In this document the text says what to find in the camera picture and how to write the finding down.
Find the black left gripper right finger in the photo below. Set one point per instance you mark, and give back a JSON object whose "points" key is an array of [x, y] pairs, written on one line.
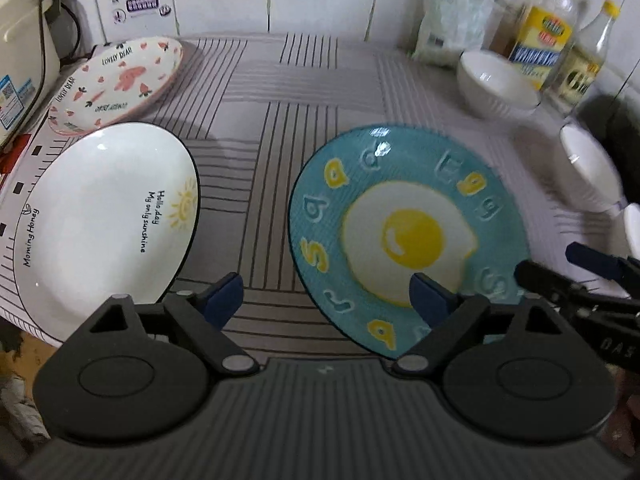
{"points": [[453, 319]]}

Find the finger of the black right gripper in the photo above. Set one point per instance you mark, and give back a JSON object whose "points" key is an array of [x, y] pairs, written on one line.
{"points": [[592, 260], [541, 281]]}

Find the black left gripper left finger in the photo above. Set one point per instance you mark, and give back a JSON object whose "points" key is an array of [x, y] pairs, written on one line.
{"points": [[199, 318]]}

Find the white bowl dark rim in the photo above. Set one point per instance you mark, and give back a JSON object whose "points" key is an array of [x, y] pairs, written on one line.
{"points": [[585, 174]]}

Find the blue fried egg plate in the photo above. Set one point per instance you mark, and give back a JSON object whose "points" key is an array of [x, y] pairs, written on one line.
{"points": [[378, 204]]}

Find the white sunshine plate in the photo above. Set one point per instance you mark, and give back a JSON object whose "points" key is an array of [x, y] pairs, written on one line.
{"points": [[114, 214]]}

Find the clear vinegar bottle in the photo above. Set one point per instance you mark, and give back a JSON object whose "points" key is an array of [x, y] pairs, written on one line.
{"points": [[581, 61]]}

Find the white ribbed bowl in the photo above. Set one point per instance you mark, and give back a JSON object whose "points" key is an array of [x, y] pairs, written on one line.
{"points": [[493, 88]]}

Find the striped grey table mat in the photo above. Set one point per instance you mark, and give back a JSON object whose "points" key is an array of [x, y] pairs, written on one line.
{"points": [[252, 109]]}

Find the yellow label cooking wine bottle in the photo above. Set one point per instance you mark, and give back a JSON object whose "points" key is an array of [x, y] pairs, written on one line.
{"points": [[541, 33]]}

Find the pink bear pattern plate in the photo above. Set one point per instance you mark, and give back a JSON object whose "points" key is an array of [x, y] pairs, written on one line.
{"points": [[114, 85]]}

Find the white plastic salt bag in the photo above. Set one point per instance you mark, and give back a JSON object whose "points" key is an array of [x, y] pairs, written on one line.
{"points": [[450, 27]]}

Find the cream rice cooker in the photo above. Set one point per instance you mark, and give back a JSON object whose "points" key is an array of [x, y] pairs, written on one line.
{"points": [[29, 62]]}

